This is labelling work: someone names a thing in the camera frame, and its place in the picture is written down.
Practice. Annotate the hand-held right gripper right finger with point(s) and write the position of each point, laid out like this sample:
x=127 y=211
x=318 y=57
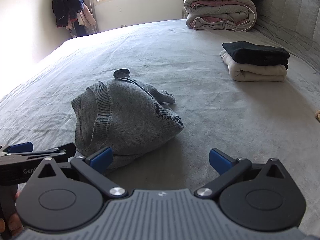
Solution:
x=220 y=160

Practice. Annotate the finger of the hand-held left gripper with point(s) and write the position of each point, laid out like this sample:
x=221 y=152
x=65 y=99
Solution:
x=22 y=147
x=60 y=151

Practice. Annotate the cream folded garment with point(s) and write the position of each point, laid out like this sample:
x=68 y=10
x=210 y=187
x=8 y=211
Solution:
x=257 y=73

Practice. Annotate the grey knit sweater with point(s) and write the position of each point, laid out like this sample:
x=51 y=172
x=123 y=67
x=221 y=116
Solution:
x=125 y=120

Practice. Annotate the folded grey pink quilt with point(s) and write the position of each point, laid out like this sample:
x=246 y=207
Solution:
x=220 y=10

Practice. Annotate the dark hanging jacket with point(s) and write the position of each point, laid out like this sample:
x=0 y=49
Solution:
x=66 y=2

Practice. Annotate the black folded garment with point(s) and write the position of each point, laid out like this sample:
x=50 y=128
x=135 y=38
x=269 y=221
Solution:
x=255 y=53

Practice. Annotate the grey quilted headboard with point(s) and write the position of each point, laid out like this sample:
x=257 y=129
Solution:
x=292 y=12

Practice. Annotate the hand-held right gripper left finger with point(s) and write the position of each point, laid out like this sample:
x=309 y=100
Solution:
x=101 y=158

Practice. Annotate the brown plush toy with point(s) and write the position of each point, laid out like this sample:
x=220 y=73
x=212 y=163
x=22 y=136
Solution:
x=317 y=116

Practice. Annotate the person's left hand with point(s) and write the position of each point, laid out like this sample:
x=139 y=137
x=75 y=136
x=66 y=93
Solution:
x=13 y=223

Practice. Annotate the bed with grey sheet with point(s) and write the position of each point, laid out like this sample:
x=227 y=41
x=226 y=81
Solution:
x=212 y=120

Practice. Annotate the pink hanging garments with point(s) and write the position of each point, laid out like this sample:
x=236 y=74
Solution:
x=86 y=17

